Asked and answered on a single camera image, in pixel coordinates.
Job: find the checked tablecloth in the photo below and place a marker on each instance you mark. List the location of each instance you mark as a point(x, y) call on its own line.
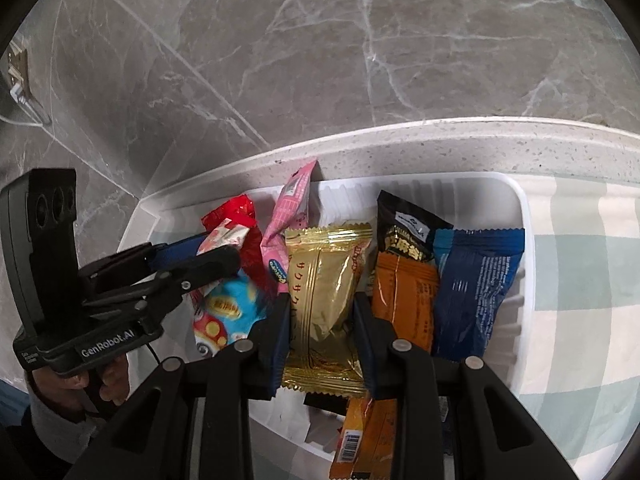
point(575, 270)

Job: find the panda print snack packet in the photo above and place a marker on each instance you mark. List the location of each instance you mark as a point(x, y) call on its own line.
point(235, 305)

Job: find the pink snack packet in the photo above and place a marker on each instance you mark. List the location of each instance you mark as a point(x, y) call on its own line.
point(290, 215)

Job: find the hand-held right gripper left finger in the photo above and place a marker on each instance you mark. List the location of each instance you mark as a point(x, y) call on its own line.
point(277, 347)

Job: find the narrow orange snack packet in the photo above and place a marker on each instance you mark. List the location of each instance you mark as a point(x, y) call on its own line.
point(357, 440)

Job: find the wall socket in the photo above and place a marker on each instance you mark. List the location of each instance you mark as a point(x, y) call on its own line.
point(17, 67)

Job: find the white plastic tray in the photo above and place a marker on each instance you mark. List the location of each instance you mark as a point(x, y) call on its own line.
point(340, 205)

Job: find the person's left hand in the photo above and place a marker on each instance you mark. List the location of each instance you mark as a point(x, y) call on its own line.
point(112, 377)

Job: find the blue snack packet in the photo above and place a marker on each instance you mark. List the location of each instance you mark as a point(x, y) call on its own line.
point(475, 290)

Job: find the small black snack packet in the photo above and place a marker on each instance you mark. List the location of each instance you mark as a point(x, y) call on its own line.
point(400, 220)

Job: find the gold snack packet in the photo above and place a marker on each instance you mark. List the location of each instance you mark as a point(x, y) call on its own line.
point(325, 285)

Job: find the large red snack packet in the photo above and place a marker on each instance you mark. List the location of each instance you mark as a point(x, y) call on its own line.
point(232, 210)

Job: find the person's left forearm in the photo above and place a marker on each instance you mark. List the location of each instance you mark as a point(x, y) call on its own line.
point(45, 425)

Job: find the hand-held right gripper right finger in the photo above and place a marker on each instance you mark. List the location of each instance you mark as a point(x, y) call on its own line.
point(367, 355)

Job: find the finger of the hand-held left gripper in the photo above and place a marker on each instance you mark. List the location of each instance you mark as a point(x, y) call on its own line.
point(210, 265)
point(175, 251)

